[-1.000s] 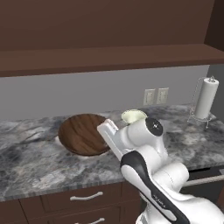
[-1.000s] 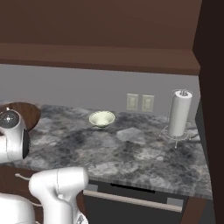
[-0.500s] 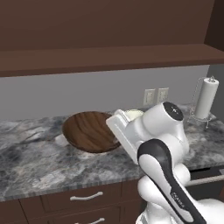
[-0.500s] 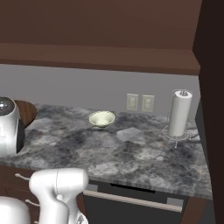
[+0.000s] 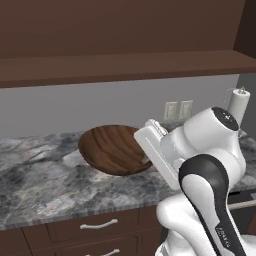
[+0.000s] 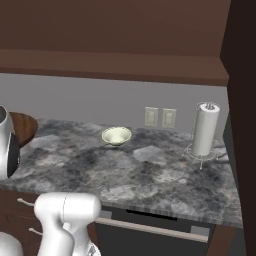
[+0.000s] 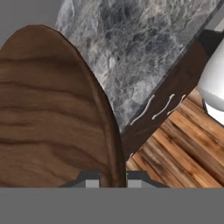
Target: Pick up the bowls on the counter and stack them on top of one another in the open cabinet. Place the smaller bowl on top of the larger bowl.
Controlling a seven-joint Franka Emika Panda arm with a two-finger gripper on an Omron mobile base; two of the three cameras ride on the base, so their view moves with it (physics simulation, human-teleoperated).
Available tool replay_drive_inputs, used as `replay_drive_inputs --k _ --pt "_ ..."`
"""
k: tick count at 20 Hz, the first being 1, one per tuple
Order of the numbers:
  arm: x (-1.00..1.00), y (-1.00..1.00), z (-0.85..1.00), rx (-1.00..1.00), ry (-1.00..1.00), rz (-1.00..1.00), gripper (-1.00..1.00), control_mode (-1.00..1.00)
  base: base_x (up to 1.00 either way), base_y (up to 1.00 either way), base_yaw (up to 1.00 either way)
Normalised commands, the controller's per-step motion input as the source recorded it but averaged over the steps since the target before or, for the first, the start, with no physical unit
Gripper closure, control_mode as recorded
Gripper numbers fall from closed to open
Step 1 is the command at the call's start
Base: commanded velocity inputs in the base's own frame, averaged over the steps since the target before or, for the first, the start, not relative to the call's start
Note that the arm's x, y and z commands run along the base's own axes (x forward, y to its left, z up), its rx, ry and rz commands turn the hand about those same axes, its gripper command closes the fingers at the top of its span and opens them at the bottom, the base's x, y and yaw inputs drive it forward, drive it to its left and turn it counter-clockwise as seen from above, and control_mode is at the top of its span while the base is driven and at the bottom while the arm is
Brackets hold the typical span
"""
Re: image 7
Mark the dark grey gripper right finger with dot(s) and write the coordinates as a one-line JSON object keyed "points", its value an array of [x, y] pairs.
{"points": [[137, 177]]}

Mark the dark brown counter cabinet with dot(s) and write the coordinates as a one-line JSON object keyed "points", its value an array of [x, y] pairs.
{"points": [[178, 81]]}

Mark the brown wooden bowl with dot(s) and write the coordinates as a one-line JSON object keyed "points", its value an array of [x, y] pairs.
{"points": [[52, 116]]}

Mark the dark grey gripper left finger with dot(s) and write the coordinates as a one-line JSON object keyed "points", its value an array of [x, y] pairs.
{"points": [[87, 177]]}

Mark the white rounded object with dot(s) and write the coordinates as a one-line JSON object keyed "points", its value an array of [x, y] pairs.
{"points": [[214, 84]]}

